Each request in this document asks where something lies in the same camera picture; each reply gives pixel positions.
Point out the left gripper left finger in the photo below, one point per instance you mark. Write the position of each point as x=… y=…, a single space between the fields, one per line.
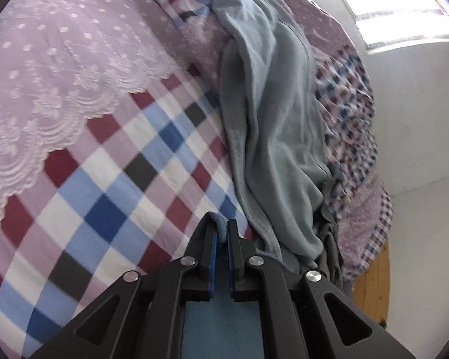
x=141 y=316

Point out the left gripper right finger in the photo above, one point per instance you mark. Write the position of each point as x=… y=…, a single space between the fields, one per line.
x=303 y=316

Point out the dark teal sweater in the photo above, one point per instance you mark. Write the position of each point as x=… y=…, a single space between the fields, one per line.
x=220 y=328

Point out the olive green garment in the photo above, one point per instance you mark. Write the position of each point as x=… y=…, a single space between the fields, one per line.
x=330 y=262

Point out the wooden headboard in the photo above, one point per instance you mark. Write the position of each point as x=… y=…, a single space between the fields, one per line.
x=372 y=288

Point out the plaid folded quilt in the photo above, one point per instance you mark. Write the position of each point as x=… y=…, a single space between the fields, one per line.
x=355 y=196

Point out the plaid bed sheet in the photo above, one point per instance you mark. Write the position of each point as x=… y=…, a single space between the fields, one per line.
x=111 y=151

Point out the grey trousers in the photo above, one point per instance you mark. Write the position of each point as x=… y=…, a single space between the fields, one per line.
x=273 y=127

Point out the window with curtain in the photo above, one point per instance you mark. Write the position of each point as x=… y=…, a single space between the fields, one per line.
x=395 y=23

